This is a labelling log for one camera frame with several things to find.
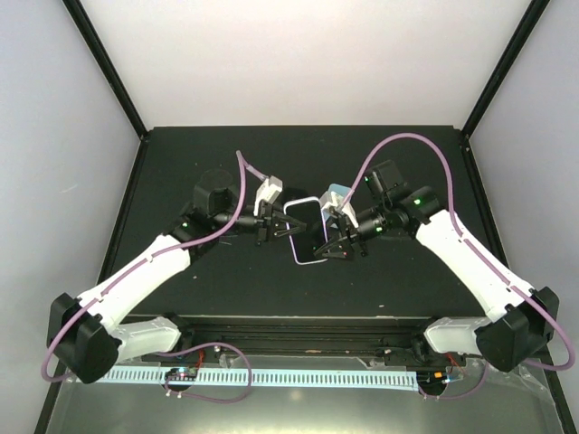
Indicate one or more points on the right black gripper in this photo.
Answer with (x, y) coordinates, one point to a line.
(343, 239)

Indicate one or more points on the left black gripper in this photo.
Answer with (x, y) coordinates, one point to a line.
(267, 218)

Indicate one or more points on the black smartphone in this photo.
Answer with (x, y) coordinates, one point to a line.
(306, 230)

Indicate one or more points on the lilac phone case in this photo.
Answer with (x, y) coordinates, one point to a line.
(291, 251)

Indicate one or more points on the light blue cased phone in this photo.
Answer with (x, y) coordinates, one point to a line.
(331, 199)

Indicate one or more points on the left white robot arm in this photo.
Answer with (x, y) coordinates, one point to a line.
(87, 333)

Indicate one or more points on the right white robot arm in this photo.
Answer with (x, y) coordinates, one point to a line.
(517, 318)

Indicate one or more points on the black cased phone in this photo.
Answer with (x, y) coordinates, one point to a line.
(291, 194)

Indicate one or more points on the right controller board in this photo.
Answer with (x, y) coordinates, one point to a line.
(430, 378)

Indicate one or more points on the controller board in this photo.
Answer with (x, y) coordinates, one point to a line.
(181, 374)
(430, 378)

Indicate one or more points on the left controller board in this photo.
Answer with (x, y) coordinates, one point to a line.
(181, 374)

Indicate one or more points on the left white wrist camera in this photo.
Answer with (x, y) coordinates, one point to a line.
(268, 192)

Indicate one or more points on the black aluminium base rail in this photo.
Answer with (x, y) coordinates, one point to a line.
(392, 341)

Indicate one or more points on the white slotted cable duct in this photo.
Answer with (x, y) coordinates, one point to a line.
(280, 378)

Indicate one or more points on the left black frame post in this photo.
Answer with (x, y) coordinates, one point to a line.
(90, 36)

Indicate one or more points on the black frame post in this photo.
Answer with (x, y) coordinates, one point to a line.
(507, 59)
(90, 36)

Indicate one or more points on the right black frame post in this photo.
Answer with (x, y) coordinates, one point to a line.
(507, 59)

